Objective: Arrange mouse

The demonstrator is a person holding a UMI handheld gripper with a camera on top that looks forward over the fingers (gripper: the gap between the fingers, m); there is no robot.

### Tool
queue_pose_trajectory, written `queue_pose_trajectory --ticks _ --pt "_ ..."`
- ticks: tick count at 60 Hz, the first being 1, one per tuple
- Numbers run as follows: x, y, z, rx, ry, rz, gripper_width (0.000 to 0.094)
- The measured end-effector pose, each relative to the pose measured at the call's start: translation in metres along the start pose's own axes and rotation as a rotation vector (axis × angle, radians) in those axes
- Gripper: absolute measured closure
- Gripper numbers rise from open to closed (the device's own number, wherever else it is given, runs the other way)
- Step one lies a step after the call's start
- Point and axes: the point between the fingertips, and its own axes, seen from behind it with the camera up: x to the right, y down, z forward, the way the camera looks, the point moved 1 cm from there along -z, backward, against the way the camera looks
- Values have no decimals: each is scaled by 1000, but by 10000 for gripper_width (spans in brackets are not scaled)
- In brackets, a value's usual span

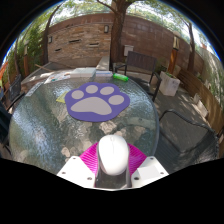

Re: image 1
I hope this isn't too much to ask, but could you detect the purple paw-print mouse pad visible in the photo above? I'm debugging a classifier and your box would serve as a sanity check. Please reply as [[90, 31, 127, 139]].
[[64, 81, 131, 123]]

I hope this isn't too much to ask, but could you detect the black metal patio chair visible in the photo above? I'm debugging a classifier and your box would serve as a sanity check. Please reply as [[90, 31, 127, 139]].
[[8, 73, 26, 104]]

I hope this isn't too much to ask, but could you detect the black mesh armchair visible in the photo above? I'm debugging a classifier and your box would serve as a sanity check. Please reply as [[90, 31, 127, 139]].
[[156, 109, 221, 168]]

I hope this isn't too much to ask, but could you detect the wooden lamp post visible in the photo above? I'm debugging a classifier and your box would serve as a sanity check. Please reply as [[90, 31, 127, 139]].
[[167, 31, 180, 75], [22, 39, 31, 78]]

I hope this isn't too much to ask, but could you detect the black slatted metal chair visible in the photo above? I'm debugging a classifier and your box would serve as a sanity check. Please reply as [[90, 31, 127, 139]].
[[114, 50, 163, 103]]

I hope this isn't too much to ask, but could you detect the white computer mouse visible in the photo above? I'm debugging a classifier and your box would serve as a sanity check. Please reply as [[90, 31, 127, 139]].
[[97, 134, 131, 177]]

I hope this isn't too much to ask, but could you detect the green wrapped pack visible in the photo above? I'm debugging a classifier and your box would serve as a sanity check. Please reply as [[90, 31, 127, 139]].
[[112, 72, 130, 82]]

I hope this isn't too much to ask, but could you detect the grey utility box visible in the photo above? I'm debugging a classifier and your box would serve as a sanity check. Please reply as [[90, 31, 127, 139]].
[[123, 44, 135, 57]]

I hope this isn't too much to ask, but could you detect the small white and blue book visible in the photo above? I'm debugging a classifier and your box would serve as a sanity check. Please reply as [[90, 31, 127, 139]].
[[95, 70, 114, 78]]

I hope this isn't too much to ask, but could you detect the grey printed card strip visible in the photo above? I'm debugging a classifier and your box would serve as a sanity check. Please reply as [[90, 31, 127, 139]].
[[24, 81, 46, 98]]

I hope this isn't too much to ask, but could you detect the colourful printed magazine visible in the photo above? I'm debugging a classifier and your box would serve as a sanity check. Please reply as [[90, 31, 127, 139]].
[[43, 72, 73, 84]]

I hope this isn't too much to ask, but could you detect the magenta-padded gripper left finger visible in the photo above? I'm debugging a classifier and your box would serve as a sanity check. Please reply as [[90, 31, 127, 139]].
[[56, 142, 101, 189]]

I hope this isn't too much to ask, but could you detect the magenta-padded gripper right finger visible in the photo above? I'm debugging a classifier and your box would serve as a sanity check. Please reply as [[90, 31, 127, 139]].
[[125, 143, 170, 189]]

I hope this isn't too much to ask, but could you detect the thin tree trunk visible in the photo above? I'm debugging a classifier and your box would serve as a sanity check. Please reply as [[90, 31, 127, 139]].
[[41, 3, 64, 66], [181, 19, 196, 73]]

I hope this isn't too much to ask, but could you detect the white square planter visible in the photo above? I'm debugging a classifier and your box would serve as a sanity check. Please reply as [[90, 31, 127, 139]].
[[158, 70, 181, 97]]

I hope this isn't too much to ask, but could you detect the large tree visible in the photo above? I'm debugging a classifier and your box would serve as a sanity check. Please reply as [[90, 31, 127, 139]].
[[94, 0, 148, 64]]

